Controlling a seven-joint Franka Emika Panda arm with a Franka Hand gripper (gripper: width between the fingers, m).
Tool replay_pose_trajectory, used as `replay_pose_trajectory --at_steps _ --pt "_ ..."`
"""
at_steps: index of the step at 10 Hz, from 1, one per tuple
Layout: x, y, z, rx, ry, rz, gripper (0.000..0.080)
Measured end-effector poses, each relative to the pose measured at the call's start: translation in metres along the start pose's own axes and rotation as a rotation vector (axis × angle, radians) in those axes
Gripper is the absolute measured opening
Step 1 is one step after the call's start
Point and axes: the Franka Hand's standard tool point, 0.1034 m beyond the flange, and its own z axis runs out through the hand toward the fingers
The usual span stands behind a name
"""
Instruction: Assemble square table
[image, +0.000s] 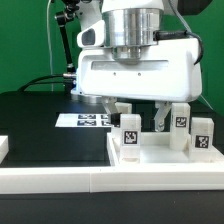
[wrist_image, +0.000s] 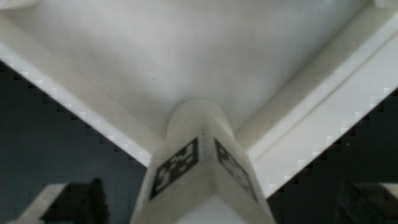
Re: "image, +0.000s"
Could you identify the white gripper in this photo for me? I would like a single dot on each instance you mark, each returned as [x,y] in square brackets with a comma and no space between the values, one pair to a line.
[167,71]

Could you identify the white square table top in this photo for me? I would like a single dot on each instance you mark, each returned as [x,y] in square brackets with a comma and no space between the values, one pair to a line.
[154,148]

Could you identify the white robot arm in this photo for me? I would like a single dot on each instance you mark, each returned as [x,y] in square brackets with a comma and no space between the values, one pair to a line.
[126,54]

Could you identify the white sheet with markers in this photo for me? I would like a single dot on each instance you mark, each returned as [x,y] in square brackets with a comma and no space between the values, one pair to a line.
[74,120]

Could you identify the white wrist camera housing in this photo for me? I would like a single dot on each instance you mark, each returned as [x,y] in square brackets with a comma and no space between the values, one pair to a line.
[93,36]

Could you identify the white front fence wall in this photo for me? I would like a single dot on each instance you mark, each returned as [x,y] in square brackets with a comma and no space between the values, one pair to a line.
[154,177]

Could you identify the white fence wall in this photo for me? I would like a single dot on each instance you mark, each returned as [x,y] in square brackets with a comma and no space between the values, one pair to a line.
[154,177]
[4,148]

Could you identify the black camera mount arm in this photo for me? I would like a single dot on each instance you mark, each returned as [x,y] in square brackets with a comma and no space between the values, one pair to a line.
[62,18]

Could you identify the white left fence wall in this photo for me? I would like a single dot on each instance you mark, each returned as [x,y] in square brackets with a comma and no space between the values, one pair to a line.
[4,148]

